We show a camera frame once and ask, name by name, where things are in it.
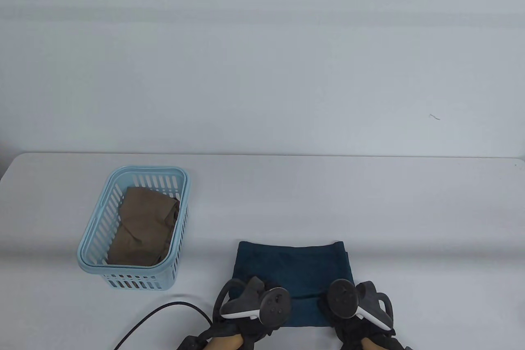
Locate brown folded cloth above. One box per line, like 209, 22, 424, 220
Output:
107, 186, 181, 267

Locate person's left forearm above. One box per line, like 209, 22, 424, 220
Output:
204, 333, 243, 350

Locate light blue plastic basket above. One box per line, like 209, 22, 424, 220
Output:
77, 165, 192, 291

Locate person's left hand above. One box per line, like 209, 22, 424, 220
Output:
210, 278, 288, 350

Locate black cable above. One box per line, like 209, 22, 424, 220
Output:
114, 302, 214, 350

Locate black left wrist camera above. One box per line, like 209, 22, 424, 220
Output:
177, 336, 212, 350

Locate grey white left controller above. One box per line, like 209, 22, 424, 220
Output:
219, 276, 292, 328

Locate teal shorts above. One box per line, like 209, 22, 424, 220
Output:
229, 240, 355, 328

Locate person's right hand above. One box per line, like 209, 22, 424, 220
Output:
317, 296, 397, 350

